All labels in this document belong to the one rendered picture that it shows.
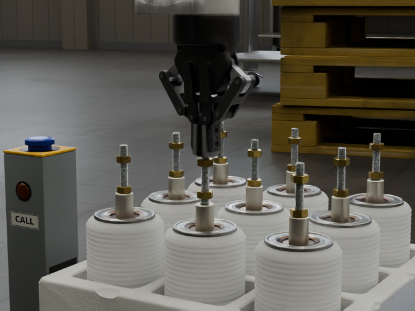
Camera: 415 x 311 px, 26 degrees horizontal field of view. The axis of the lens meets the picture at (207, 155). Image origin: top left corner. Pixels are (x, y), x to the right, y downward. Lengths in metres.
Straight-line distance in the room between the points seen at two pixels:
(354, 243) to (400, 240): 0.14
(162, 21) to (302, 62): 6.15
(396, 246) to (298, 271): 0.25
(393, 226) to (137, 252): 0.33
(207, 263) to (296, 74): 2.03
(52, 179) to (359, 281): 0.43
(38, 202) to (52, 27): 8.54
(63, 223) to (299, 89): 1.85
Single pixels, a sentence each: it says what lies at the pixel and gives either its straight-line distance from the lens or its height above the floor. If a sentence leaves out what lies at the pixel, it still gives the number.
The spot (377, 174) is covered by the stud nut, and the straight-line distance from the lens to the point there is 1.19.
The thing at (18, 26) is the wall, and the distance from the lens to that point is 9.96.
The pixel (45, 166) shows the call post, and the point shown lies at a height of 0.30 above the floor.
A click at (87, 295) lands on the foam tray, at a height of 0.17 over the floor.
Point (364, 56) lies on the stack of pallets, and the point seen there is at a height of 0.33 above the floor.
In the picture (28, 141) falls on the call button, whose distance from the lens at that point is 1.23.
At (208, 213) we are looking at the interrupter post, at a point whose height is 0.27.
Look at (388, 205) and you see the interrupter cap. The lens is 1.18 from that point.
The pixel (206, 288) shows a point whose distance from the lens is 1.02.
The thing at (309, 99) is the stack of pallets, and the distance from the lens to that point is 3.00.
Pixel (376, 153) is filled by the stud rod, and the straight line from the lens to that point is 1.19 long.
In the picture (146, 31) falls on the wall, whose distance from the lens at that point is 9.17.
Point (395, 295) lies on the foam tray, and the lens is 1.09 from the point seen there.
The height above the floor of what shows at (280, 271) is 0.23.
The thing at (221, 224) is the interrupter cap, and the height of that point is 0.25.
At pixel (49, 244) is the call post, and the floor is 0.19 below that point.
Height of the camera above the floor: 0.52
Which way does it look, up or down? 10 degrees down
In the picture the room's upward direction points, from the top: straight up
